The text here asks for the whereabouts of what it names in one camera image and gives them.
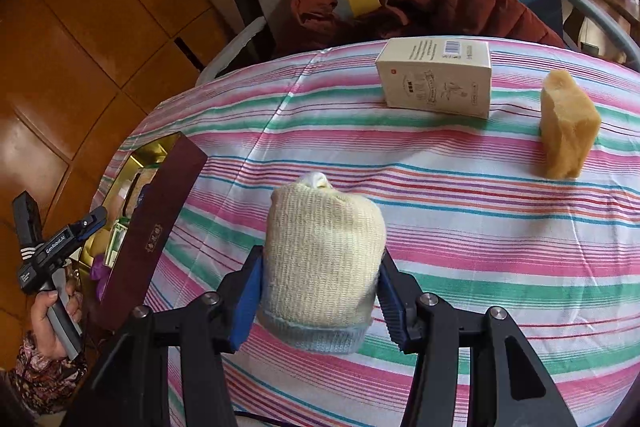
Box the purple snack packet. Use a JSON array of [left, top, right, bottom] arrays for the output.
[[90, 254, 111, 303]]

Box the green white small carton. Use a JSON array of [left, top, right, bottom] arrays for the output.
[[104, 217, 130, 269]]

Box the dark red jacket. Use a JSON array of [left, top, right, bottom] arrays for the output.
[[276, 0, 564, 56]]

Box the striped pink green tablecloth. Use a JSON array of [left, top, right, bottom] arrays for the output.
[[92, 36, 640, 427]]

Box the white tall carton box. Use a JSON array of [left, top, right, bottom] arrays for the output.
[[375, 37, 491, 120]]

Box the yellow sponge piece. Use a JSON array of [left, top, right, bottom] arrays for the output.
[[540, 69, 601, 180]]

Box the person's left hand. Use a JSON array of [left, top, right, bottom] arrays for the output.
[[29, 278, 86, 362]]

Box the floral sleeve forearm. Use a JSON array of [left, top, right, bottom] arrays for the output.
[[1, 331, 88, 425]]

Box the wooden wardrobe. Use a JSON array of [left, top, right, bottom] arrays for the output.
[[1, 0, 231, 367]]

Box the gold tin box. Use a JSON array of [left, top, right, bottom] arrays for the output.
[[78, 132, 207, 338]]

